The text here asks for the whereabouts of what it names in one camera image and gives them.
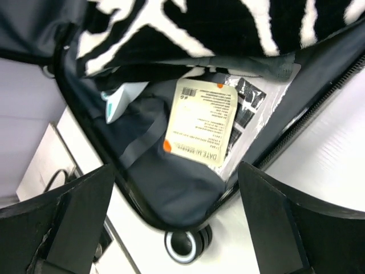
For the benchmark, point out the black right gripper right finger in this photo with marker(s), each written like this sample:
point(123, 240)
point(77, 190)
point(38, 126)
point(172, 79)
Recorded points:
point(294, 232)

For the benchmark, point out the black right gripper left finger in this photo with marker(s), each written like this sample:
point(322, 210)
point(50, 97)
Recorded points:
point(25, 228)

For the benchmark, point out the teal headphones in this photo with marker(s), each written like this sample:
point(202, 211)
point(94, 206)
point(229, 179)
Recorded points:
point(117, 102)

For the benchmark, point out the white orange eyelid paste packet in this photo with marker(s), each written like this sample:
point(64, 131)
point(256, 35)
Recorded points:
point(201, 121)

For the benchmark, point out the zebra striped towel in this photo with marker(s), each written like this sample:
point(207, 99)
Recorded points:
point(118, 33)

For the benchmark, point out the black hard-shell suitcase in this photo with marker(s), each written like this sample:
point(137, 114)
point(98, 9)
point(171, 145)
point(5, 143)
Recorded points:
point(168, 191)

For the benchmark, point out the silver packet with black strips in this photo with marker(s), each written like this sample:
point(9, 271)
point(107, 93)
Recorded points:
point(258, 98)

